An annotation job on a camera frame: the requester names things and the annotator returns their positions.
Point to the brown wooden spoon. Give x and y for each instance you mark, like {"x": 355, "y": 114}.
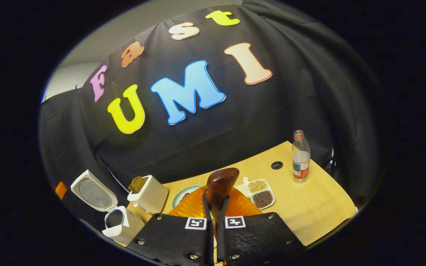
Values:
{"x": 220, "y": 184}

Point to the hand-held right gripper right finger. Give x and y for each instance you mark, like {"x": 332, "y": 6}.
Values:
{"x": 221, "y": 242}

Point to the black table grommet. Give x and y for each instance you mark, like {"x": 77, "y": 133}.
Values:
{"x": 277, "y": 165}

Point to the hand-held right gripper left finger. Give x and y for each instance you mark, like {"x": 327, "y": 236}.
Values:
{"x": 208, "y": 242}

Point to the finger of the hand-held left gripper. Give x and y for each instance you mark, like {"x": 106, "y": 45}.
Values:
{"x": 61, "y": 190}

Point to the light green plate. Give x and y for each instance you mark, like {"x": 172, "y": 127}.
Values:
{"x": 179, "y": 194}

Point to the white divided dish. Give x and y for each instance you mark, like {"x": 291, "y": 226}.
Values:
{"x": 244, "y": 189}

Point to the black backdrop cloth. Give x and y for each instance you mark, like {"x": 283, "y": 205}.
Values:
{"x": 272, "y": 103}

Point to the white toaster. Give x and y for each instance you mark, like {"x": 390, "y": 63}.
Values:
{"x": 152, "y": 197}

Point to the clear plastic water bottle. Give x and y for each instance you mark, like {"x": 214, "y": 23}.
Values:
{"x": 301, "y": 162}

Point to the dark red beans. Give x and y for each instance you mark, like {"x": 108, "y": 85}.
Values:
{"x": 263, "y": 199}

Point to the white rice cooker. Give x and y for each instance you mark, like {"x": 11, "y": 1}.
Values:
{"x": 124, "y": 225}

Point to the brown bread slice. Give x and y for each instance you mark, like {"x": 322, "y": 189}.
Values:
{"x": 138, "y": 184}

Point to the yellow soybeans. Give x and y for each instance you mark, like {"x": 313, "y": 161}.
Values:
{"x": 258, "y": 186}

